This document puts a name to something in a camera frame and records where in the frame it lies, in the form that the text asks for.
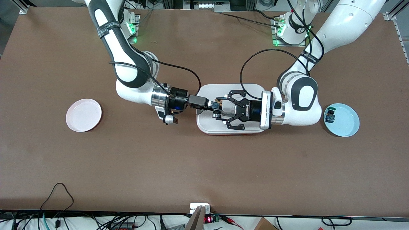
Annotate white lunch box grey clips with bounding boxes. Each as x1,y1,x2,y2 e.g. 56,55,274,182
196,84,270,135

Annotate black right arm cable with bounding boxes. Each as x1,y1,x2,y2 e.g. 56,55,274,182
109,60,202,96

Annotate black device white label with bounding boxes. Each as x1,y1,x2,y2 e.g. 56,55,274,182
183,0,231,11

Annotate pink round plate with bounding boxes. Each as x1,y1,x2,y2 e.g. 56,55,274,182
66,98,103,133

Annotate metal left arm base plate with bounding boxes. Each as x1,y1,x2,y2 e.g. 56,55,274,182
271,18,307,48

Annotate brown cardboard box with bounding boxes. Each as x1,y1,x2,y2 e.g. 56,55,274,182
254,217,279,230

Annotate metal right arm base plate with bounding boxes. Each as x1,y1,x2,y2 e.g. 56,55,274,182
123,14,141,44

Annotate red black clip leads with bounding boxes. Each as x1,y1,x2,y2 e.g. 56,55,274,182
220,215,244,230

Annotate teal cable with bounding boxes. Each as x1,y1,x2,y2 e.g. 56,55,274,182
36,213,49,230

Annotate small white box device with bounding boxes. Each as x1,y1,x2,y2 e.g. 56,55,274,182
190,203,211,214

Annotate light blue round plate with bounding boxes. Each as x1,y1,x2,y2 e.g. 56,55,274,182
323,103,360,138

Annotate thin black looped cable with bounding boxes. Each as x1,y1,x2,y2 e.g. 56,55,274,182
40,182,75,221

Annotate aluminium frame profile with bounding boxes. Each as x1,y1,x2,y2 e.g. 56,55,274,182
12,0,30,15
383,9,409,66

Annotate aluminium camera mast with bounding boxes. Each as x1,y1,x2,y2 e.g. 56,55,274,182
184,205,206,230

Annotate black cable to arm base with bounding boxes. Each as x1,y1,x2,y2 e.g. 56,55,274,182
220,11,282,28

